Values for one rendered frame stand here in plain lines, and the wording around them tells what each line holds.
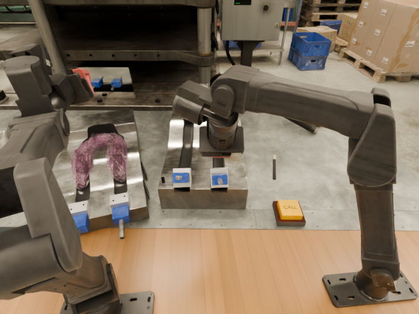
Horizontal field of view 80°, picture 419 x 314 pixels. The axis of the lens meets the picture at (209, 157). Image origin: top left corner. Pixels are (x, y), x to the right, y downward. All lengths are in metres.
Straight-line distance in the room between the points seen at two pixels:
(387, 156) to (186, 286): 0.50
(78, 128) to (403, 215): 1.12
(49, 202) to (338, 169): 0.92
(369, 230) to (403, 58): 3.97
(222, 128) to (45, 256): 0.32
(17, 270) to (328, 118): 0.42
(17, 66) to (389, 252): 0.73
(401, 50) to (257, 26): 3.17
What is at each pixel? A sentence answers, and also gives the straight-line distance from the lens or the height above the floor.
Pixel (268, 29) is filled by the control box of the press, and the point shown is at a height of 1.13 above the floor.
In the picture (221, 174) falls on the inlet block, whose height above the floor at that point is 0.94.
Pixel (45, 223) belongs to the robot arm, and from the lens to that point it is 0.30.
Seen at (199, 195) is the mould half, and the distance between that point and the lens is 0.74.
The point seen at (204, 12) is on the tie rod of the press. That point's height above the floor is 1.22.
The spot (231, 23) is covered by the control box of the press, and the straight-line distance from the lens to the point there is 1.40.
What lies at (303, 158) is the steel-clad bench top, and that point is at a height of 0.80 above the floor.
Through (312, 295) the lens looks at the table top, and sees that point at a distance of 0.70.
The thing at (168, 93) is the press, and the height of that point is 0.79.
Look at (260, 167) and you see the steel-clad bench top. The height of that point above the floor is 0.80.
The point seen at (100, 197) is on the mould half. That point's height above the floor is 0.85.
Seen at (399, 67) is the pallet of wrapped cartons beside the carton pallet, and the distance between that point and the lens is 4.49.
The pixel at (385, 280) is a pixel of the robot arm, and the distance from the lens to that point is 0.64.
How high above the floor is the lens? 1.41
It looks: 39 degrees down
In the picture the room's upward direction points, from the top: straight up
